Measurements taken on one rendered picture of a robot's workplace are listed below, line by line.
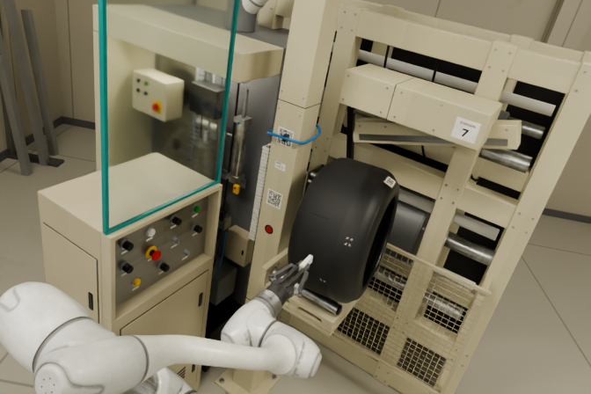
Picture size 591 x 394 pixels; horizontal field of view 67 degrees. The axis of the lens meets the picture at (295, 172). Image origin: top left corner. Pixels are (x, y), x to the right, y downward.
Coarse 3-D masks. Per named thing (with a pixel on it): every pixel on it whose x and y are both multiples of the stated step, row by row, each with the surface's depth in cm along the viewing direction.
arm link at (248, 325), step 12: (252, 300) 137; (240, 312) 131; (252, 312) 131; (264, 312) 131; (228, 324) 128; (240, 324) 127; (252, 324) 127; (264, 324) 128; (228, 336) 125; (240, 336) 125; (252, 336) 126
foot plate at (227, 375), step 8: (232, 368) 257; (224, 376) 252; (232, 376) 253; (264, 376) 256; (272, 376) 257; (280, 376) 258; (224, 384) 247; (232, 384) 248; (264, 384) 252; (272, 384) 253; (232, 392) 244; (240, 392) 245; (248, 392) 246; (256, 392) 246; (264, 392) 247
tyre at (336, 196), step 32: (352, 160) 185; (320, 192) 169; (352, 192) 167; (384, 192) 170; (320, 224) 165; (352, 224) 161; (384, 224) 209; (288, 256) 177; (320, 256) 165; (352, 256) 161; (320, 288) 174; (352, 288) 169
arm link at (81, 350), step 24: (48, 336) 82; (72, 336) 82; (96, 336) 84; (120, 336) 89; (48, 360) 76; (72, 360) 77; (96, 360) 79; (120, 360) 83; (144, 360) 88; (48, 384) 75; (72, 384) 75; (96, 384) 78; (120, 384) 82
